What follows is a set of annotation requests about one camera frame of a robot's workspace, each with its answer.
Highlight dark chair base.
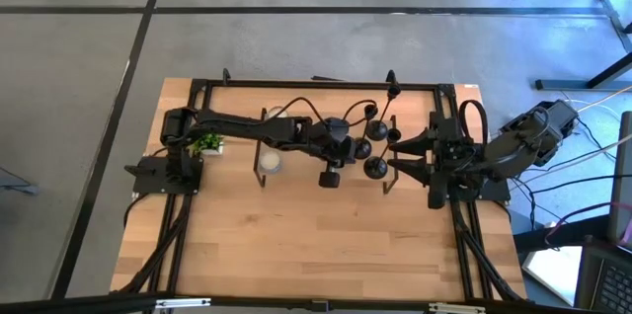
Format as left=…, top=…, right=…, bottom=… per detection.
left=0, top=165, right=40, bottom=197

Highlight beige cable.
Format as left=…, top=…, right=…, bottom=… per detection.
left=575, top=85, right=632, bottom=116

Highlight white sheet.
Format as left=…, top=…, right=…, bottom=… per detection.
left=521, top=246, right=585, bottom=306

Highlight white cable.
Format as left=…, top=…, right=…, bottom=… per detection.
left=567, top=98, right=623, bottom=132

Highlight black bar with silver brackets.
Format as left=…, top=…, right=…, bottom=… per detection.
left=0, top=291, right=632, bottom=314

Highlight black aluminium table frame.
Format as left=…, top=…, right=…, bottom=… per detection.
left=111, top=69, right=527, bottom=305

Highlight black metal candlestick holder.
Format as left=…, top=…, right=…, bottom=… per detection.
left=362, top=127, right=403, bottom=181
left=363, top=83, right=403, bottom=143

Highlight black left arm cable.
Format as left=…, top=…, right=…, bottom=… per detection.
left=280, top=95, right=327, bottom=127

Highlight black handled tool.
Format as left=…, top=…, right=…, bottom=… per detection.
left=352, top=100, right=379, bottom=161

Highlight wooden shelf with black legs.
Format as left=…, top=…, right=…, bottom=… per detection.
left=253, top=114, right=399, bottom=196

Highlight dark monitor screen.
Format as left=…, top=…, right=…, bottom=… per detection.
left=605, top=110, right=632, bottom=246

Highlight black desk leg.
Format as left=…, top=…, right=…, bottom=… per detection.
left=580, top=0, right=632, bottom=54
left=535, top=51, right=632, bottom=92

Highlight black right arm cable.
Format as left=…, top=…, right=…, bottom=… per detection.
left=457, top=99, right=490, bottom=133

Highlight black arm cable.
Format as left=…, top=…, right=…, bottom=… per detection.
left=280, top=95, right=327, bottom=127
left=457, top=99, right=490, bottom=133

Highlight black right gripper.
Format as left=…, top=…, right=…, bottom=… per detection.
left=387, top=111, right=488, bottom=210

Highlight green plant in white pot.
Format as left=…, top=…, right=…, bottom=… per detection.
left=190, top=131, right=226, bottom=157

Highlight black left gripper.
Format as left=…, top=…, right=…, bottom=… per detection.
left=295, top=116, right=357, bottom=190

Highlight red cable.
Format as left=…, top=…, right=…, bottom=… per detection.
left=544, top=200, right=632, bottom=249

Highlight dark keyboard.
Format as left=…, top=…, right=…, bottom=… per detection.
left=574, top=242, right=632, bottom=314

